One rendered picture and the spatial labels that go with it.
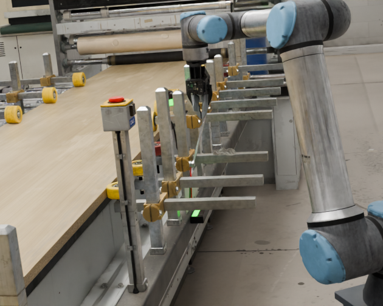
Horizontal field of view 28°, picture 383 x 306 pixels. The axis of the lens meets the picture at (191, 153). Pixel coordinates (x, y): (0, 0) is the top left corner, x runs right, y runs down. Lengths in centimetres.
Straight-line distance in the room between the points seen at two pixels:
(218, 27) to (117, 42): 266
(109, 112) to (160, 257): 56
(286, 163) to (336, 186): 313
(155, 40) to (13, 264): 386
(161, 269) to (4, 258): 98
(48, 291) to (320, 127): 82
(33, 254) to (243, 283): 202
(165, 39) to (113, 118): 314
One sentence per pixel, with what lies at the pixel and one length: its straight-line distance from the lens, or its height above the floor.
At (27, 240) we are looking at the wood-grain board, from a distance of 200.
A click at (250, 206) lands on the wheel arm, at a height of 83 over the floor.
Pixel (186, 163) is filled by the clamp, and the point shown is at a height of 85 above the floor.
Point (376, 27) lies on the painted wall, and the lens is 1140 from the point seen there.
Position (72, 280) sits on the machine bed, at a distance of 221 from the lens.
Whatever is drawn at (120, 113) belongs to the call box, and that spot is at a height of 120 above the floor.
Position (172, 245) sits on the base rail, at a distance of 239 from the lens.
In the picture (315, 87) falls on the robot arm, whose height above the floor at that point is 121.
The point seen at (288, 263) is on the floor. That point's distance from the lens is 398.
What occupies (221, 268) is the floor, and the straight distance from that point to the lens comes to 398.
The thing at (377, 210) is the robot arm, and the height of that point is 87.
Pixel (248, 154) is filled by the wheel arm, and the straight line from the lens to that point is 275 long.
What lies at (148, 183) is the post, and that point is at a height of 93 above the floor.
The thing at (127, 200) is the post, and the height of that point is 96.
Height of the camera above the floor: 156
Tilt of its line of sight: 14 degrees down
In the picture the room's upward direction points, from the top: 5 degrees counter-clockwise
